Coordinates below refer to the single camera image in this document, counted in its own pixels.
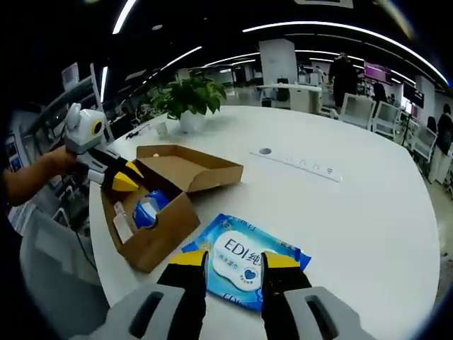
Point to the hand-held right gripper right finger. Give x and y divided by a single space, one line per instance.
279 294

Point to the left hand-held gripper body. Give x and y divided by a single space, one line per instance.
83 131

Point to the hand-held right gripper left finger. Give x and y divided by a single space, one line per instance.
184 283

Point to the blue tissue pack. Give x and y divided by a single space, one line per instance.
150 209

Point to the small printed carton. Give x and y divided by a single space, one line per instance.
124 230

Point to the brown cardboard shoe box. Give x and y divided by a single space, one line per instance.
166 233

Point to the blue wet wipes pack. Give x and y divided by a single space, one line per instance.
240 248

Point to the person's left hand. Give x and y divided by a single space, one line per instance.
65 157

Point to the grey metal shelf rack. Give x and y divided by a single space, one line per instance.
88 88

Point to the small white cup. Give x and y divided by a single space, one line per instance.
161 130

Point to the green plant in white pot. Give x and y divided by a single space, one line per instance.
191 99

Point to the grey mesh office chair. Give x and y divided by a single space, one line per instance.
56 269

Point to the ceiling light strip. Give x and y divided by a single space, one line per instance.
336 26
124 16

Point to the white desk socket panel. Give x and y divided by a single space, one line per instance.
301 164

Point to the row of white office chairs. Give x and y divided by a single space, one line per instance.
355 111

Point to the dark screen monitor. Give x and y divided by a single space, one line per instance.
414 95

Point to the purple screen monitor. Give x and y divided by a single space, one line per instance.
378 72

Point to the ceiling air vent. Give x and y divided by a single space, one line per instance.
323 3

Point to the wall poster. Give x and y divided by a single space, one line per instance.
14 152

